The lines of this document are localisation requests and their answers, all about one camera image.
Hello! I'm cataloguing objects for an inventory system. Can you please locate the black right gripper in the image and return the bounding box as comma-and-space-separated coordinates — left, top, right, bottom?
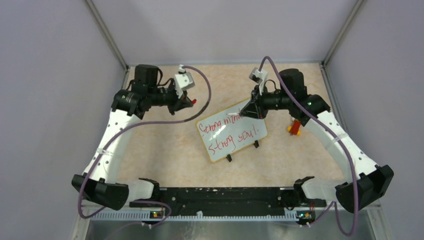
240, 83, 292, 120

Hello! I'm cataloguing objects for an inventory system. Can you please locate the yellow framed whiteboard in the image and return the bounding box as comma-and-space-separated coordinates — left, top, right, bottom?
196, 99, 268, 163

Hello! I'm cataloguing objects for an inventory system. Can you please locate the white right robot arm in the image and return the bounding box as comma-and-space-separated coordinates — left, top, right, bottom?
239, 68, 394, 213

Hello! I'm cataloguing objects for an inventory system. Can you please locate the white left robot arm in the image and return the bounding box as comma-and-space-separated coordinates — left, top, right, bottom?
71, 64, 196, 218

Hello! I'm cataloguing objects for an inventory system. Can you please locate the red green toy brick car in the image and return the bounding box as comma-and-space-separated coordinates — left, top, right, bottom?
287, 119, 301, 136

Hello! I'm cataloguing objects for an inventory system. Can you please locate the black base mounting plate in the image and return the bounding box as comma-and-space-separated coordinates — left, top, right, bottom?
129, 187, 327, 217

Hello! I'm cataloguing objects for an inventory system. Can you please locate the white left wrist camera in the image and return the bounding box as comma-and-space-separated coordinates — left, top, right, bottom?
174, 64, 195, 99

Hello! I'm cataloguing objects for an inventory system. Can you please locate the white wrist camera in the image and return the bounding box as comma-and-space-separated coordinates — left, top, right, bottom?
249, 67, 269, 96
174, 64, 195, 99

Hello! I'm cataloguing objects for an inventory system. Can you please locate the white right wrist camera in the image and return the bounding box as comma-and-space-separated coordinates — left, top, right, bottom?
249, 67, 269, 96

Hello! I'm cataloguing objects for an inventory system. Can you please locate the white toothed cable duct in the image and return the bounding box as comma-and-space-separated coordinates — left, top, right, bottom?
91, 210, 299, 222

